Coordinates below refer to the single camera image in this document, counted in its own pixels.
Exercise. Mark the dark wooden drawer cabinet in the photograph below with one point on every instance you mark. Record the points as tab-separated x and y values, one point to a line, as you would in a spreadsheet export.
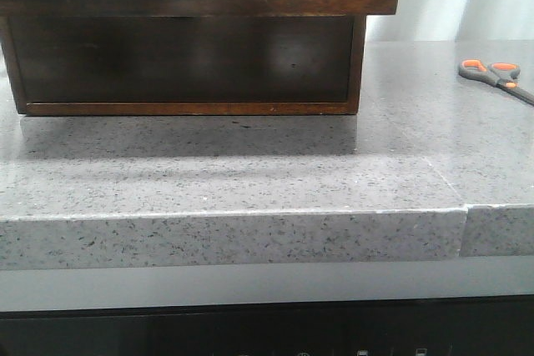
358	60

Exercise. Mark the black appliance control panel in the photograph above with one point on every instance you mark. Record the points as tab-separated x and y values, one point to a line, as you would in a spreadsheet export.
500	325

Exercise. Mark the white pleated curtain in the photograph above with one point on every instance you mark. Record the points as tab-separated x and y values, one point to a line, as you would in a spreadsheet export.
448	20

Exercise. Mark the orange grey handled scissors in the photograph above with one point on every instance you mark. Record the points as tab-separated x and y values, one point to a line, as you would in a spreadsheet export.
499	75

